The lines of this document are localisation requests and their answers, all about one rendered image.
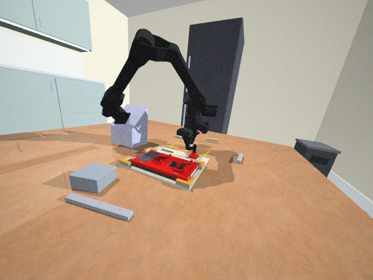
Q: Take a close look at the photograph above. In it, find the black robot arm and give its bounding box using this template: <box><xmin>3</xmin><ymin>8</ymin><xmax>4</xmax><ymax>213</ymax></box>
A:
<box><xmin>100</xmin><ymin>29</ymin><xmax>218</xmax><ymax>124</ymax></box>

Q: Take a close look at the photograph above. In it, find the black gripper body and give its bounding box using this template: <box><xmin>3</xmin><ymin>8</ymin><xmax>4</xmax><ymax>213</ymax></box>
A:
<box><xmin>176</xmin><ymin>115</ymin><xmax>200</xmax><ymax>138</ymax></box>

